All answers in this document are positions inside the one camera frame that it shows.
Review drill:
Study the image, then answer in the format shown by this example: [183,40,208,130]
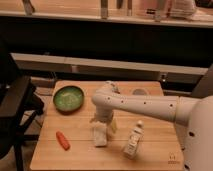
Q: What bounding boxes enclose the white ceramic cup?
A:
[132,89,148,95]

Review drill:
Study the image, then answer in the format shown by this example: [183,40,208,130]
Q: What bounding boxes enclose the white sponge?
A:
[93,122,107,147]

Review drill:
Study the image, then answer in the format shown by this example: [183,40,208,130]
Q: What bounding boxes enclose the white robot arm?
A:
[91,81,213,171]

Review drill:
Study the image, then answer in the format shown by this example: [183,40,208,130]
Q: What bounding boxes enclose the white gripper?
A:
[90,112,117,136]

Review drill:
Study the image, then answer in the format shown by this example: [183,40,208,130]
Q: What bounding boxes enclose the black chair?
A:
[0,54,44,171]

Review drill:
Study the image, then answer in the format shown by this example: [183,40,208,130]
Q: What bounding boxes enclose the green bowl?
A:
[53,86,84,112]

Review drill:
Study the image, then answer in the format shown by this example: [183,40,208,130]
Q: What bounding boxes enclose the orange carrot toy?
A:
[56,131,70,150]

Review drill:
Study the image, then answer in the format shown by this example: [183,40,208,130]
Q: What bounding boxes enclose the white lotion bottle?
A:
[123,120,144,159]

